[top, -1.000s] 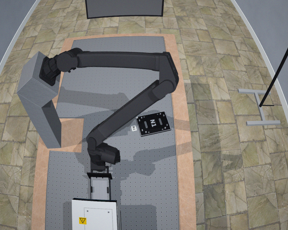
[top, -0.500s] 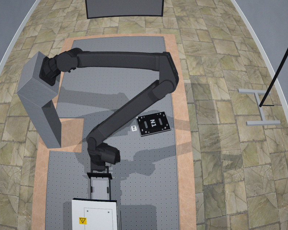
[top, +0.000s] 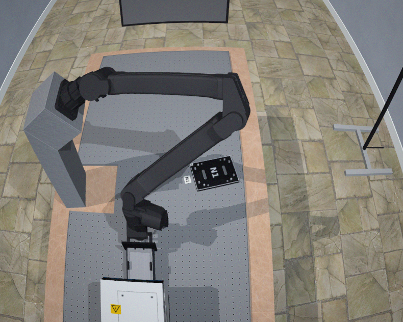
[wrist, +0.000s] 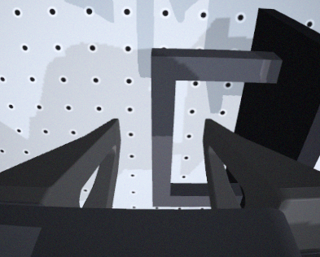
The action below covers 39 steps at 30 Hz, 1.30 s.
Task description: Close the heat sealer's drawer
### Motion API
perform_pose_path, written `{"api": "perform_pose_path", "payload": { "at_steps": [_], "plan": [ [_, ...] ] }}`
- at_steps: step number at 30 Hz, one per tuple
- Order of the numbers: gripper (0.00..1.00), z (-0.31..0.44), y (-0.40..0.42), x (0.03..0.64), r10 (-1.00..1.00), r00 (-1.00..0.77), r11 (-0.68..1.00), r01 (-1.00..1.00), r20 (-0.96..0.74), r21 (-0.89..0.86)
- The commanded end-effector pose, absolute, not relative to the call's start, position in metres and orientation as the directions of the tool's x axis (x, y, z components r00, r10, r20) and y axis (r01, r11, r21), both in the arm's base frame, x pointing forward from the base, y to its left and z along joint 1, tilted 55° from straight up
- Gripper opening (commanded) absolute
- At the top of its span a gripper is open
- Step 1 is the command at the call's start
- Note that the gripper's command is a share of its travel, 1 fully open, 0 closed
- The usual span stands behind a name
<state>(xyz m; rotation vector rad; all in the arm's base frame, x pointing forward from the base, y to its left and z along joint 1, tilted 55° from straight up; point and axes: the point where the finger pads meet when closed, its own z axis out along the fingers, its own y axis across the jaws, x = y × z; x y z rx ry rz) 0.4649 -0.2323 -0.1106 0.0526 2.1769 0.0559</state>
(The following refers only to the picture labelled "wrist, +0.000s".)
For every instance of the grey base plate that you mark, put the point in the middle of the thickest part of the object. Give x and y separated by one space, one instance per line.
69 66

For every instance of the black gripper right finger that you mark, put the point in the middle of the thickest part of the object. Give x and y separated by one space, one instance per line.
268 179

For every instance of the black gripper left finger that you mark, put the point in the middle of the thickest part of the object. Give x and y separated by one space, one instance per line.
57 177

